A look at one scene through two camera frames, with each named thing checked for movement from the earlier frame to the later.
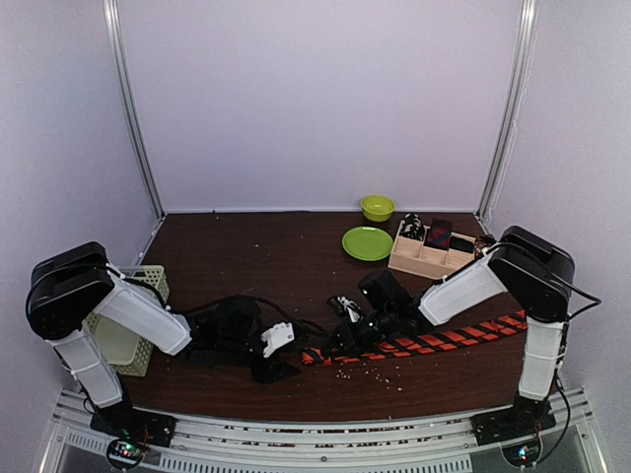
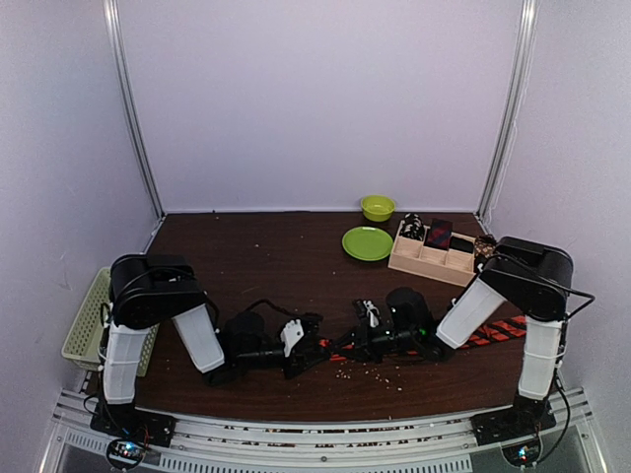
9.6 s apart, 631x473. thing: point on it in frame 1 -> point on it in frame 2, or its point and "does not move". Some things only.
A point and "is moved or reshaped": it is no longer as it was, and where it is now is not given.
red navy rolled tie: [439, 234] does not move
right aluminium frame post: [521, 69] does not move
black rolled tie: [460, 244] does not move
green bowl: [378, 208] does not move
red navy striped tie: [479, 331] is moved or reshaped
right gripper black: [345, 334] -> [363, 343]
